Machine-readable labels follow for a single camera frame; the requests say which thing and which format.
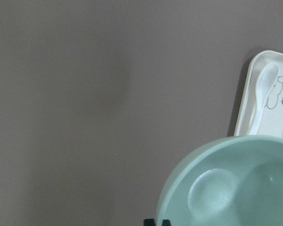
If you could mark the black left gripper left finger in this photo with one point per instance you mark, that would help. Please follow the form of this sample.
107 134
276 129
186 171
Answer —
149 222

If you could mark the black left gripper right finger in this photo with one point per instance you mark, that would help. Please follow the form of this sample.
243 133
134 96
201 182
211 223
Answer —
166 222

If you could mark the green bowl end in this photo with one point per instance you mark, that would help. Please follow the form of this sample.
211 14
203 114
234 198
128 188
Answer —
234 181

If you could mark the cream serving tray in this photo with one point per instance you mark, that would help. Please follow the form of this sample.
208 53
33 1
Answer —
272 119

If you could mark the white ceramic spoon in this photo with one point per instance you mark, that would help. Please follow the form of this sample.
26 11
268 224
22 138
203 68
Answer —
263 86

